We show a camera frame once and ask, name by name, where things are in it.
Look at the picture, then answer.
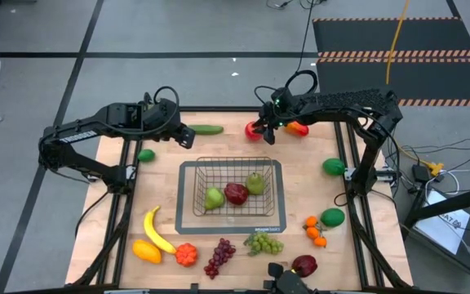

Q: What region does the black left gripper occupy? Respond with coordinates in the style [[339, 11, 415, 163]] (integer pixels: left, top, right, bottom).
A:
[[140, 98, 197, 149]]

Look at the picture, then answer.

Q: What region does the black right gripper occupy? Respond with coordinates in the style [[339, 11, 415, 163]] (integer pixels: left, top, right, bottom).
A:
[[251, 105, 301, 146]]

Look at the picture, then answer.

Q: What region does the bright red apple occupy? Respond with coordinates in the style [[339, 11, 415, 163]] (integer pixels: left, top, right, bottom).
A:
[[244, 121, 265, 143]]

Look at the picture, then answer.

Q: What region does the green cucumber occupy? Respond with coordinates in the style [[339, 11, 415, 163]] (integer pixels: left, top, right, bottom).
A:
[[188, 124, 225, 136]]

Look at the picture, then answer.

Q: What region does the red and yellow mango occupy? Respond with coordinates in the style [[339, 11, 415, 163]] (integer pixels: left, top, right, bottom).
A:
[[284, 121, 310, 138]]

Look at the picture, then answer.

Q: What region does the small green lime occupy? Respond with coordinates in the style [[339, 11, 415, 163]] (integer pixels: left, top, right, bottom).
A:
[[137, 148, 157, 163]]

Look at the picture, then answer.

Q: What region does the olive green pear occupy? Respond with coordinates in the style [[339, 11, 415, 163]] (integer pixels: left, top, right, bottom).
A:
[[245, 171, 267, 196]]

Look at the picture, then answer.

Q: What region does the light green pear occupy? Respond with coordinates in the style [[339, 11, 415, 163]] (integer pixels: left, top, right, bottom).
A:
[[204, 186, 226, 212]]

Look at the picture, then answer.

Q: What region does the dark red apple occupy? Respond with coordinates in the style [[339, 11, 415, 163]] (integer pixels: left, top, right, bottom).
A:
[[223, 182, 250, 207], [291, 254, 319, 278]]

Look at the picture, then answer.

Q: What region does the yellow banana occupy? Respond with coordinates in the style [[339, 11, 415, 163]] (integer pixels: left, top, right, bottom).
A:
[[143, 205, 178, 256]]

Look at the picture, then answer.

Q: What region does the tangerine cluster with leaves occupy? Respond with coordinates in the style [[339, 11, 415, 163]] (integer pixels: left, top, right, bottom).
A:
[[302, 215, 328, 248]]

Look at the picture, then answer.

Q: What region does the orange mini pumpkin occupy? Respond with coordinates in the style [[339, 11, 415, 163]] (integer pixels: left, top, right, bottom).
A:
[[174, 243, 199, 268]]

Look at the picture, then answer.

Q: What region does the yellow orange mango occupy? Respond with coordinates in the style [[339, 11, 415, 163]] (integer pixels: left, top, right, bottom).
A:
[[131, 238, 163, 265]]

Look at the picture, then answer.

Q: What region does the beige mat with grey border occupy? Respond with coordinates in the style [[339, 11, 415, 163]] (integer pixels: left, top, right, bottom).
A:
[[175, 159, 288, 235]]

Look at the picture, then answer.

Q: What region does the green grape bunch with leaves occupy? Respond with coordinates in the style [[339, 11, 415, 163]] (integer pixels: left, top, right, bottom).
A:
[[242, 231, 285, 257]]

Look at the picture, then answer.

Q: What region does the purple grape bunch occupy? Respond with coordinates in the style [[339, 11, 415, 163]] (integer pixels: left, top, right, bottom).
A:
[[202, 238, 237, 281]]

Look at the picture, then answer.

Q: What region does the black floor mat striped edge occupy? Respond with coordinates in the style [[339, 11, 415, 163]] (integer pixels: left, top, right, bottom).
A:
[[315, 56, 470, 108], [311, 16, 470, 59]]

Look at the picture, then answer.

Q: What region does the black power adapter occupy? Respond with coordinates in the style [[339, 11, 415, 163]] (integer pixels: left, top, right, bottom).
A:
[[412, 163, 432, 184]]

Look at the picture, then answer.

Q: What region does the white paper sheet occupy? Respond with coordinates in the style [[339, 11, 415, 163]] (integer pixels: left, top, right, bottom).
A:
[[414, 189, 470, 256]]

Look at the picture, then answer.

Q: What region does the black metal stand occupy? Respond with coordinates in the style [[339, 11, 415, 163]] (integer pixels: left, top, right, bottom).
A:
[[401, 183, 470, 287]]

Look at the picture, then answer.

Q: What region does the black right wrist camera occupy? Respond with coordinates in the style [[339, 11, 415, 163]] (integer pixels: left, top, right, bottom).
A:
[[273, 87, 295, 109]]

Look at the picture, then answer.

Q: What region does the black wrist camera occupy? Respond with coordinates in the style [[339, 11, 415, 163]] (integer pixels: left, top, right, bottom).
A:
[[273, 87, 295, 109], [143, 97, 161, 117]]

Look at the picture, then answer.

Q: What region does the bronze wire basket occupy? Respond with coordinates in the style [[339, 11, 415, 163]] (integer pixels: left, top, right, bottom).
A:
[[192, 156, 277, 218]]

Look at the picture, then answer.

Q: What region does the black aluminium rig frame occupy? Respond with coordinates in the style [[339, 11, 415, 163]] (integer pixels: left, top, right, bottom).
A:
[[65, 105, 414, 294]]

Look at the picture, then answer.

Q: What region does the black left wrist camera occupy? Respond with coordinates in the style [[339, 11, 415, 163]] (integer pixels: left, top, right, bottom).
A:
[[143, 97, 161, 117]]

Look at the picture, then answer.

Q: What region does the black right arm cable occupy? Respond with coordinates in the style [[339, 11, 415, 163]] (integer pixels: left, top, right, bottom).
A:
[[253, 69, 320, 107]]

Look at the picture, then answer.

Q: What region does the black hanging cable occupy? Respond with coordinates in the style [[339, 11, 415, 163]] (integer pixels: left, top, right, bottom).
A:
[[295, 0, 316, 74]]

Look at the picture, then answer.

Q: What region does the black table-level camera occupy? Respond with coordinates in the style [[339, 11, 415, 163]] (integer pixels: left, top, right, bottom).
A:
[[262, 262, 316, 294]]

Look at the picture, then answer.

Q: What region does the yellow hanging cable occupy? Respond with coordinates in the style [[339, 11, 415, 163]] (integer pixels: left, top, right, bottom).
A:
[[384, 0, 446, 176]]

